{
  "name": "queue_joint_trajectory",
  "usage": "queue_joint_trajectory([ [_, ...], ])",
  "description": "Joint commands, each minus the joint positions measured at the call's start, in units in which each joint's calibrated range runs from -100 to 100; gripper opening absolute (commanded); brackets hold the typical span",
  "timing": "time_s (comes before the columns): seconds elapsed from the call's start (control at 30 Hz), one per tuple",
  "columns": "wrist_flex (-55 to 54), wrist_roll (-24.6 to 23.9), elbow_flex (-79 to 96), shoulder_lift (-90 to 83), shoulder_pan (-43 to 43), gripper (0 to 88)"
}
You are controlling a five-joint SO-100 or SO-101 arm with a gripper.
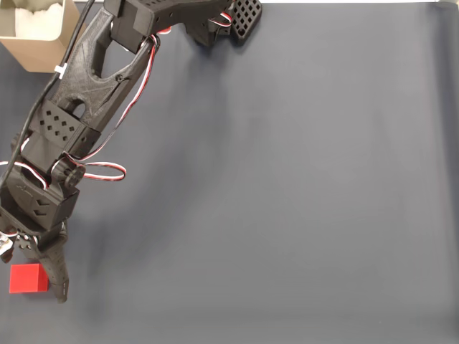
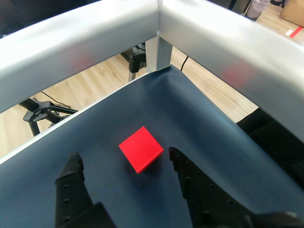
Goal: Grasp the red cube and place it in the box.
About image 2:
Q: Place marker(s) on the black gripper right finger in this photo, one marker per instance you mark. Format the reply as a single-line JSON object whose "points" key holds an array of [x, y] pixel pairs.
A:
{"points": [[206, 197]]}

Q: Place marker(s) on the black tripod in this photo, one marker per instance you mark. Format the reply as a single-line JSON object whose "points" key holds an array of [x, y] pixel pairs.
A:
{"points": [[38, 111]]}

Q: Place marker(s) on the trash bin with bag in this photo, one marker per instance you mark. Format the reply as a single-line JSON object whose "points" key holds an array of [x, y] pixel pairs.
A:
{"points": [[257, 9]]}

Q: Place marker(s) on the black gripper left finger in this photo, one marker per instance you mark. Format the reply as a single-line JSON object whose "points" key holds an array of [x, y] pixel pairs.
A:
{"points": [[71, 194]]}

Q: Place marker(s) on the cardboard box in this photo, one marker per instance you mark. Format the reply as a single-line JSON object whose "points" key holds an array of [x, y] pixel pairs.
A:
{"points": [[293, 10]]}

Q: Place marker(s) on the silver metal table frame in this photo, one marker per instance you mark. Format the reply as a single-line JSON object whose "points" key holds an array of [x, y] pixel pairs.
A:
{"points": [[95, 40]]}

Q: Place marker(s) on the silver and black stand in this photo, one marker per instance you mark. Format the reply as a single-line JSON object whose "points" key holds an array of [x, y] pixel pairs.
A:
{"points": [[136, 59]]}

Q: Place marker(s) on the red cube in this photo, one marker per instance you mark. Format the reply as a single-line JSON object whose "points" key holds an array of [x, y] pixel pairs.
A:
{"points": [[140, 149]]}

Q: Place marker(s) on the red and white floor tape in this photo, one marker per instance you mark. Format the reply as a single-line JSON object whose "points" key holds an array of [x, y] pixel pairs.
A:
{"points": [[294, 32]]}

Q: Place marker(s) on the dark blue-grey table mat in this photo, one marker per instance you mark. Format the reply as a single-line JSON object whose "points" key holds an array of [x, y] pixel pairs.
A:
{"points": [[166, 107]]}

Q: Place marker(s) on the black cloth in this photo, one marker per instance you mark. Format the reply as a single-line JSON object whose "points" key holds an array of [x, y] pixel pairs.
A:
{"points": [[280, 147]]}

